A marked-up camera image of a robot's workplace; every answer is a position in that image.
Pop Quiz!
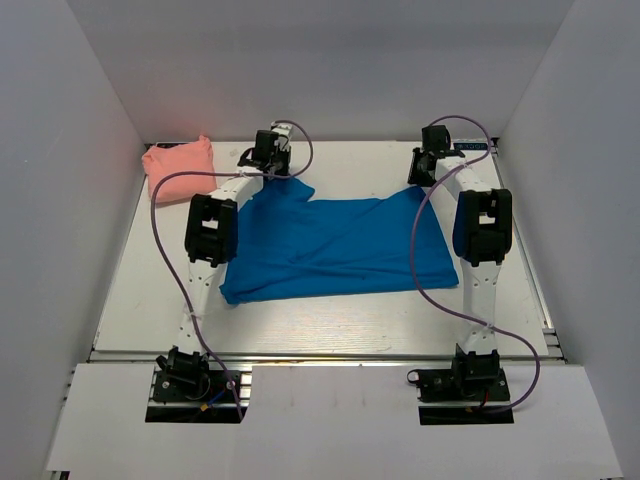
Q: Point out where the blue t-shirt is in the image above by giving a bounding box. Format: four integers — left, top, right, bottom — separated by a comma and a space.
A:
220, 179, 459, 305

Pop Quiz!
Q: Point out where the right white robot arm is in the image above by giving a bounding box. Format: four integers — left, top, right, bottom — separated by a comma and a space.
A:
408, 125, 512, 399

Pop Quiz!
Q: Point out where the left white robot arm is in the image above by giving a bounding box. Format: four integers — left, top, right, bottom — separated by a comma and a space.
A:
178, 122, 293, 354

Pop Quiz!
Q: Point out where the blue label sticker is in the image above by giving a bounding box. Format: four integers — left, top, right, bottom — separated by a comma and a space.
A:
453, 142, 489, 151

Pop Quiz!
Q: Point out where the folded pink t-shirt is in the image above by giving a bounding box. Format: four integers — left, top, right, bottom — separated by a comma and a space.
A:
141, 135, 217, 204

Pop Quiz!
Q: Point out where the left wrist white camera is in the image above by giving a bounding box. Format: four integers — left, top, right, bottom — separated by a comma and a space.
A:
271, 120, 294, 151

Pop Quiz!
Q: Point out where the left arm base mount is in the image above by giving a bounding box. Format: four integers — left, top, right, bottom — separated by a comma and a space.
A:
145, 347, 251, 424

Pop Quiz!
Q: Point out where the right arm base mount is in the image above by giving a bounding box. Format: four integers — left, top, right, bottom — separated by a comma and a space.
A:
406, 348, 514, 426

